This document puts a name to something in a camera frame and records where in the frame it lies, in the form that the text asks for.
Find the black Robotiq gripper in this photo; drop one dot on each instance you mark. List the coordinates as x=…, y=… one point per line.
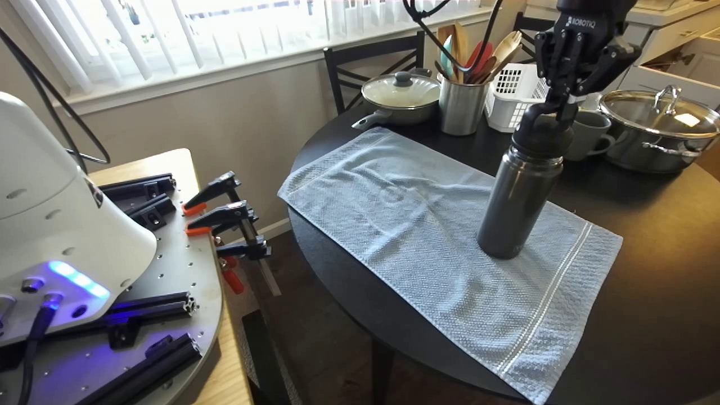
x=592, y=24

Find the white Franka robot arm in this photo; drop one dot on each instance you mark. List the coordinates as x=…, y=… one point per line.
x=53, y=211

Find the glass pot lid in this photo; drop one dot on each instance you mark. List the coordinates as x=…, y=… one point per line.
x=654, y=114

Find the dark steel water bottle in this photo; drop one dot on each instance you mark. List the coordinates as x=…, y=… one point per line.
x=514, y=205

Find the black cross-back chair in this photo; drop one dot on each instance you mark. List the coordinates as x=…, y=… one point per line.
x=375, y=58
x=530, y=35

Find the dark grey mug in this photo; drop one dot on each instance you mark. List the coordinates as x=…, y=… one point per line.
x=592, y=135

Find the white plastic basket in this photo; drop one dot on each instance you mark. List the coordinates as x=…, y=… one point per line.
x=514, y=98

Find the wooden spoon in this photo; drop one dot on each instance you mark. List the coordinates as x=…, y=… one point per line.
x=506, y=45

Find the white kitchen cabinet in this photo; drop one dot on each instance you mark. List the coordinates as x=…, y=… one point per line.
x=676, y=37

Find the red spatula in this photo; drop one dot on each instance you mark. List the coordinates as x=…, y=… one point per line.
x=478, y=58

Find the stainless steel pot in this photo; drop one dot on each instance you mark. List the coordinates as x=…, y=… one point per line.
x=644, y=157

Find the wooden spatula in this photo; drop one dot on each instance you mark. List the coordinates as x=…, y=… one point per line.
x=463, y=45

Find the metal utensil holder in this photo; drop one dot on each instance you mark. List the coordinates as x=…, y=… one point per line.
x=463, y=108

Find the teal spatula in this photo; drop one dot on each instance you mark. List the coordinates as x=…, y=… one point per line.
x=446, y=60

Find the grey frying pan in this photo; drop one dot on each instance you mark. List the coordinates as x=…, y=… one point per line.
x=397, y=115

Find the light blue towel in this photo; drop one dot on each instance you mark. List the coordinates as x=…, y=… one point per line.
x=419, y=254

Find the white window sill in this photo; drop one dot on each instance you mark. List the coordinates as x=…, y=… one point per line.
x=226, y=70

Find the white window blinds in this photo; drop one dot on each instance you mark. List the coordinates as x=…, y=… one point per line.
x=226, y=29

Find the black orange bar clamp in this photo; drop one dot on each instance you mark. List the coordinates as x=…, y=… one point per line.
x=238, y=222
x=214, y=187

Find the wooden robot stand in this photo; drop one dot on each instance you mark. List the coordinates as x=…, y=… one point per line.
x=150, y=162

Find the grey metal mounting plate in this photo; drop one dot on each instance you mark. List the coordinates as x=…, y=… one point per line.
x=181, y=278

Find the black angled bracket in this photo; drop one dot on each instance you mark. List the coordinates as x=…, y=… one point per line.
x=142, y=196

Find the black aluminium rail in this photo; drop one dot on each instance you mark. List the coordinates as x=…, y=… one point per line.
x=150, y=367
x=154, y=306

